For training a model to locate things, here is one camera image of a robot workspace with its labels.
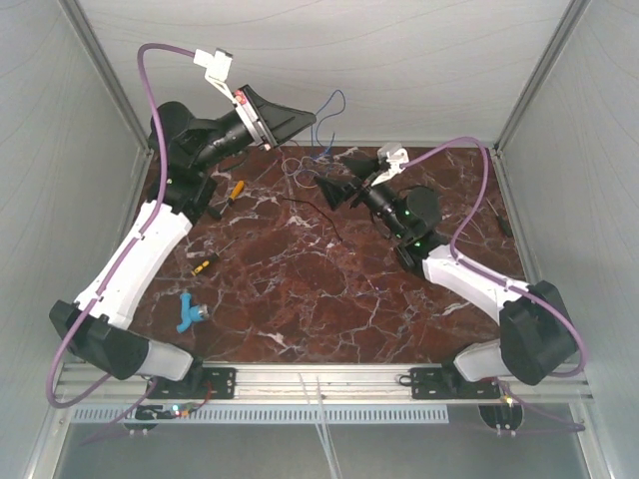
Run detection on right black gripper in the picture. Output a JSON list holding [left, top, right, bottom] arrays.
[[315, 155, 408, 240]]

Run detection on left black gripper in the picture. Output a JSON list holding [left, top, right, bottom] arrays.
[[196, 86, 322, 173]]

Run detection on blue wire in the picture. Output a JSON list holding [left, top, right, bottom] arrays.
[[309, 89, 348, 161]]

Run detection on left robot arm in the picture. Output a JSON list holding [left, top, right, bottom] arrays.
[[49, 85, 317, 397]]

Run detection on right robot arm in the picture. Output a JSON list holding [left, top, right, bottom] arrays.
[[316, 149, 582, 397]]

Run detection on black zip tie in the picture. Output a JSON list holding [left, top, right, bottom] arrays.
[[280, 196, 343, 243]]

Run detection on white zip ties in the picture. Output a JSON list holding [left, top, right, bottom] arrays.
[[315, 378, 343, 479]]

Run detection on yellow black screwdriver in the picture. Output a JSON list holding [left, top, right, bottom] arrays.
[[191, 239, 236, 276]]

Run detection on black tool at right edge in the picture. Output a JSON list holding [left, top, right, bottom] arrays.
[[486, 200, 514, 239]]

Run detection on blue plastic fitting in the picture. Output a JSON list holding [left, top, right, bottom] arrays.
[[176, 292, 210, 333]]

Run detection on small circuit board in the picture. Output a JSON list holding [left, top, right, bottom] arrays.
[[134, 402, 200, 421]]

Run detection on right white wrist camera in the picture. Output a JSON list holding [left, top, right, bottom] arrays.
[[371, 143, 409, 187]]

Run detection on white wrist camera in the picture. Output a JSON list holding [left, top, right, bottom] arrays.
[[193, 49, 234, 102], [371, 143, 409, 187]]

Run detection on orange handled screwdriver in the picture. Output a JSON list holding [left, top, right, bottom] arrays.
[[207, 181, 245, 221]]

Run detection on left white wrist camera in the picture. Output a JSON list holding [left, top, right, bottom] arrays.
[[193, 49, 234, 102]]

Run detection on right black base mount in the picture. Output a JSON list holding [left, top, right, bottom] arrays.
[[396, 364, 501, 400]]

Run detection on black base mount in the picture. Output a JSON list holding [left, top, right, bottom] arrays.
[[148, 363, 237, 401], [396, 364, 501, 400]]

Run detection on aluminium front rail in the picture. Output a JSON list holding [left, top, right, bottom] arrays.
[[54, 362, 594, 405]]

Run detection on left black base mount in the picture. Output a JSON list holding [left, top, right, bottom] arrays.
[[148, 363, 237, 401]]

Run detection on blue slotted cable duct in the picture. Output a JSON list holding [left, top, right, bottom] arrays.
[[72, 404, 449, 425]]

